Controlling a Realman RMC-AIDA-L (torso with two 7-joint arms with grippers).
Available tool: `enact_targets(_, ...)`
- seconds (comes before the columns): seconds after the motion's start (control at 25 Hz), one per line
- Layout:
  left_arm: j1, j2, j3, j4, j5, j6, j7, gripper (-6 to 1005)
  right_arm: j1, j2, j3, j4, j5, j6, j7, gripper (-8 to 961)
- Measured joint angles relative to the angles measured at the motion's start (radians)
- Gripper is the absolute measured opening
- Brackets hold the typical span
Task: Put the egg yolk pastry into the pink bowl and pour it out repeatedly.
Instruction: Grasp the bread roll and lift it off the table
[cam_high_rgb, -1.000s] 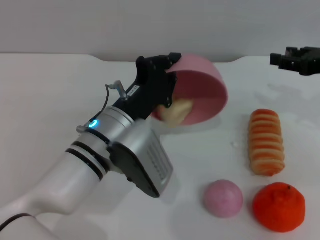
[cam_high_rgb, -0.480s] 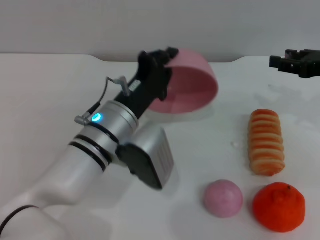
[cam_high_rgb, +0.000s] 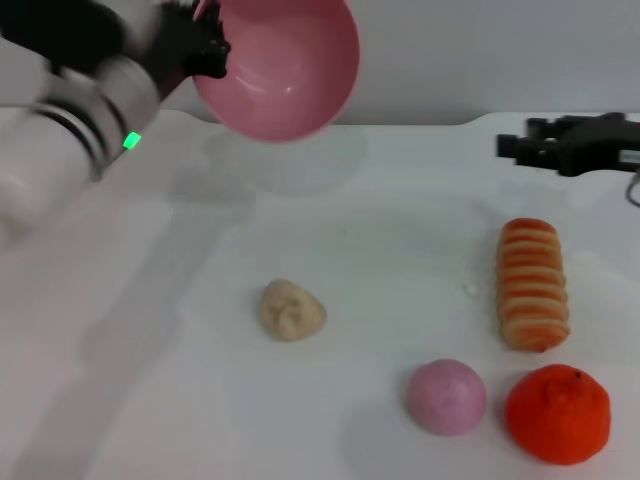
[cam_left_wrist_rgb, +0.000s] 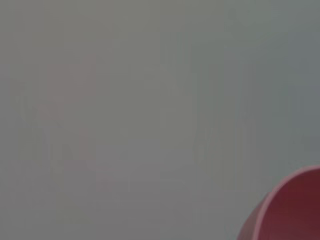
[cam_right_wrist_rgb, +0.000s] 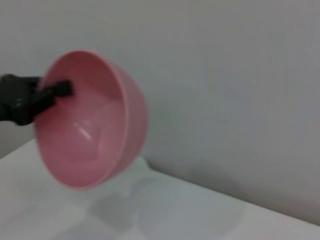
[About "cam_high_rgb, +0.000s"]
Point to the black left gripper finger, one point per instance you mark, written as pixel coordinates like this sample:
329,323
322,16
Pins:
210,50

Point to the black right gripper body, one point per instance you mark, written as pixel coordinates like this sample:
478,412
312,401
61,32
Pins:
590,145

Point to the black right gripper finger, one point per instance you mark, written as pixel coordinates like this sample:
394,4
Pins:
507,146
542,127

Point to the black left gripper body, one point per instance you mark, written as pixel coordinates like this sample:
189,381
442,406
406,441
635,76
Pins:
167,45

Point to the pink plastic bowl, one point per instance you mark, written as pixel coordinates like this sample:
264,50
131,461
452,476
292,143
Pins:
290,65

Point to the beige egg yolk pastry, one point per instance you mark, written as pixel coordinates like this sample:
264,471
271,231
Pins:
292,312

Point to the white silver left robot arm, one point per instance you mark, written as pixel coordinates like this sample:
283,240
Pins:
75,130

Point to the striped orange bread roll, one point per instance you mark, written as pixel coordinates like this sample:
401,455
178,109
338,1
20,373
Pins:
532,285

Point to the pink round bun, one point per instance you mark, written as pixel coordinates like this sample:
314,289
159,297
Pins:
445,397

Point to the orange tangerine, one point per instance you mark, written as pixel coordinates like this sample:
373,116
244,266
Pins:
557,415

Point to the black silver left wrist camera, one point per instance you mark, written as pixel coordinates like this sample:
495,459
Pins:
65,30

